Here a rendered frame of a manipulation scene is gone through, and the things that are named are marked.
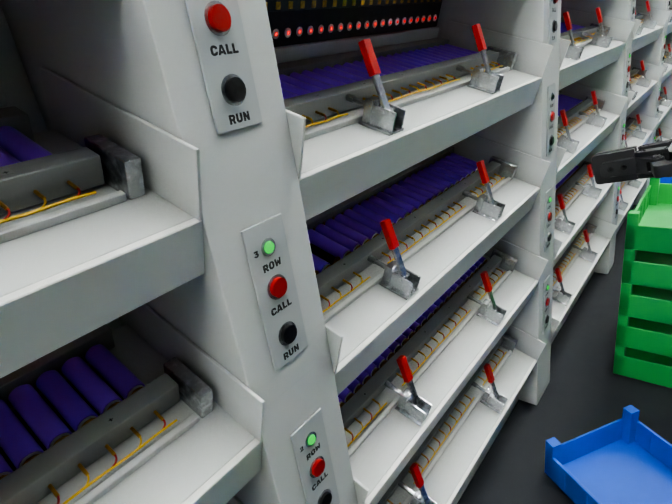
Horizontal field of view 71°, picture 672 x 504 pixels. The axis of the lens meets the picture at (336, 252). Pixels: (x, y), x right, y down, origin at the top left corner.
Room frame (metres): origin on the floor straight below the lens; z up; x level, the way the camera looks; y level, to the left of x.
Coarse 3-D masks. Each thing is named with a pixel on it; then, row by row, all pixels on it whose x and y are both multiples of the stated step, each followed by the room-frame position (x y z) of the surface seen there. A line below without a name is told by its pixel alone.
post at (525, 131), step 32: (448, 0) 0.93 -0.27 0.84; (480, 0) 0.89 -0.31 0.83; (512, 0) 0.85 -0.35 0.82; (544, 0) 0.82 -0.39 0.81; (512, 32) 0.85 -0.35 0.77; (544, 32) 0.82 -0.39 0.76; (544, 96) 0.83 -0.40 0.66; (512, 128) 0.85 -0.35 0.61; (544, 128) 0.83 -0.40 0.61; (544, 192) 0.84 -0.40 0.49; (544, 224) 0.84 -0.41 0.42; (544, 256) 0.84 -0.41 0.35; (544, 352) 0.85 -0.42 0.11; (544, 384) 0.86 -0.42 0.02
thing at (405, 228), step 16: (448, 192) 0.71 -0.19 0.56; (432, 208) 0.66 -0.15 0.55; (448, 208) 0.70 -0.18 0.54; (400, 224) 0.61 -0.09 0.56; (416, 224) 0.62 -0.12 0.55; (384, 240) 0.56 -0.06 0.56; (400, 240) 0.59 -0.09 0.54; (352, 256) 0.52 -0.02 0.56; (368, 256) 0.53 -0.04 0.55; (320, 272) 0.49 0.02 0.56; (336, 272) 0.49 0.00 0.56; (352, 272) 0.51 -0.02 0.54; (320, 288) 0.46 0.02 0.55; (336, 288) 0.49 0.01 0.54; (352, 288) 0.48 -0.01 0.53
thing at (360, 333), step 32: (512, 160) 0.85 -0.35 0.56; (544, 160) 0.81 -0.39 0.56; (480, 192) 0.78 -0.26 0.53; (512, 192) 0.79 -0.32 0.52; (480, 224) 0.67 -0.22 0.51; (512, 224) 0.75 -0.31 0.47; (384, 256) 0.57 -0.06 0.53; (416, 256) 0.57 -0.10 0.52; (448, 256) 0.58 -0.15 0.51; (480, 256) 0.65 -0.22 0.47; (384, 288) 0.50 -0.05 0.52; (448, 288) 0.57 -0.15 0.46; (352, 320) 0.45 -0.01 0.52; (384, 320) 0.45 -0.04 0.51; (352, 352) 0.40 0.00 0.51
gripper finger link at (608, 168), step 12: (600, 156) 0.48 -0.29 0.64; (612, 156) 0.48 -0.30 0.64; (624, 156) 0.47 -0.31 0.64; (648, 156) 0.45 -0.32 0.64; (660, 156) 0.43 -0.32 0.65; (600, 168) 0.48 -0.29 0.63; (612, 168) 0.47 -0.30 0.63; (624, 168) 0.47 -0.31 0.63; (636, 168) 0.46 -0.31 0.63; (648, 168) 0.44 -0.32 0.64; (600, 180) 0.48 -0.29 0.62; (612, 180) 0.48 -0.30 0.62; (624, 180) 0.47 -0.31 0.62
